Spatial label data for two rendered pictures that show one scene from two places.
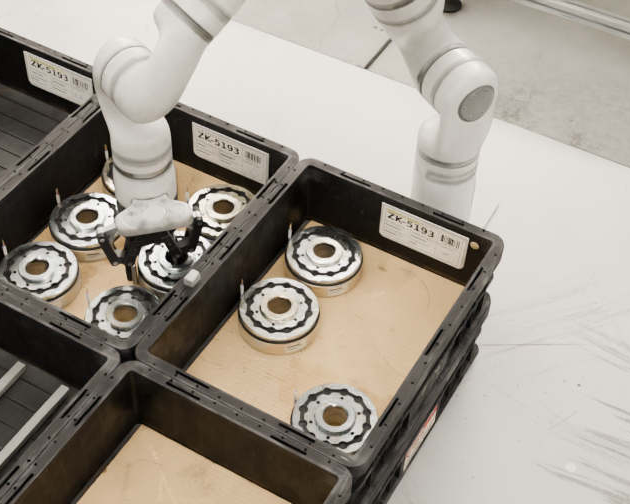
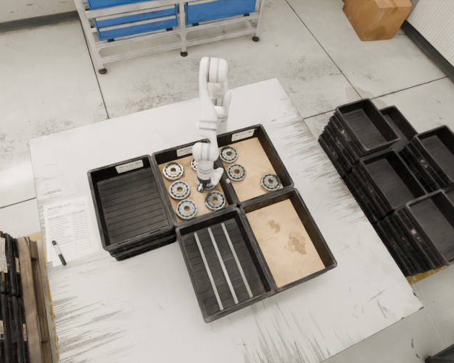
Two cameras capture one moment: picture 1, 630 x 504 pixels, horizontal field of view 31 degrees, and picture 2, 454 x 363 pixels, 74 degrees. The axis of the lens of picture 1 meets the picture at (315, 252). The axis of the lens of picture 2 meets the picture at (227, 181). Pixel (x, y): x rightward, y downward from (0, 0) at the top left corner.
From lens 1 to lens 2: 0.92 m
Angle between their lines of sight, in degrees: 35
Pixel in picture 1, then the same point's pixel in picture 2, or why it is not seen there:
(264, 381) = (248, 187)
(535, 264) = (242, 122)
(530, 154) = not seen: hidden behind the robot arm
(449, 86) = (225, 99)
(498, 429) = not seen: hidden behind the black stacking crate
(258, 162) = not seen: hidden behind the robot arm
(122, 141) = (207, 166)
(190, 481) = (261, 215)
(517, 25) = (124, 65)
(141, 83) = (215, 151)
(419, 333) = (258, 153)
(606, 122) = (168, 76)
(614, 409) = (283, 138)
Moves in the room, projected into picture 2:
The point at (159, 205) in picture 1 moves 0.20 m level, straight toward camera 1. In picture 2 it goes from (216, 173) to (256, 194)
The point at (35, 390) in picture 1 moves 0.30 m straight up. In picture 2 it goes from (216, 230) to (220, 204)
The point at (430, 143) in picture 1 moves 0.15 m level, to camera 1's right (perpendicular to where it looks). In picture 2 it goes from (222, 114) to (240, 99)
